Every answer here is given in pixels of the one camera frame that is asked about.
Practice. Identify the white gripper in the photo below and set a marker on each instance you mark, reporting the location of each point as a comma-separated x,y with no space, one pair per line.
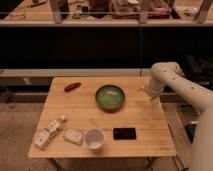
153,88

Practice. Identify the green ceramic bowl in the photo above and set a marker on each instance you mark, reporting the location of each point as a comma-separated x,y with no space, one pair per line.
110,97

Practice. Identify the white squeeze bottle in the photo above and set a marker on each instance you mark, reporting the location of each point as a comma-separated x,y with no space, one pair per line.
44,137

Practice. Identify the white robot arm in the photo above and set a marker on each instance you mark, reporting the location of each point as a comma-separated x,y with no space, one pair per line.
168,74

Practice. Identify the black smartphone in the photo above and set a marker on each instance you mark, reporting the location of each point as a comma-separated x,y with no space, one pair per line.
124,133

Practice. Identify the wooden table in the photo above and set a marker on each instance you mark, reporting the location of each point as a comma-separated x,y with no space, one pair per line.
153,137

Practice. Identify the white paper cup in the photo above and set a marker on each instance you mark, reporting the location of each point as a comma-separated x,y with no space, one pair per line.
94,139

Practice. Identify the brown sausage toy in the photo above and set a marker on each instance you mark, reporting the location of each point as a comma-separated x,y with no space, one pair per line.
72,86

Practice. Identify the red tray on shelf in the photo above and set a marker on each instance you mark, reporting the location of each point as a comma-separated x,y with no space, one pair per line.
132,8

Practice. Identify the white sponge block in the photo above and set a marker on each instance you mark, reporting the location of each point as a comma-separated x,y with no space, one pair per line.
73,136

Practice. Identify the long wooden shelf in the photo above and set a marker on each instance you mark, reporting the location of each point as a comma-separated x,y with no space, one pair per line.
96,13

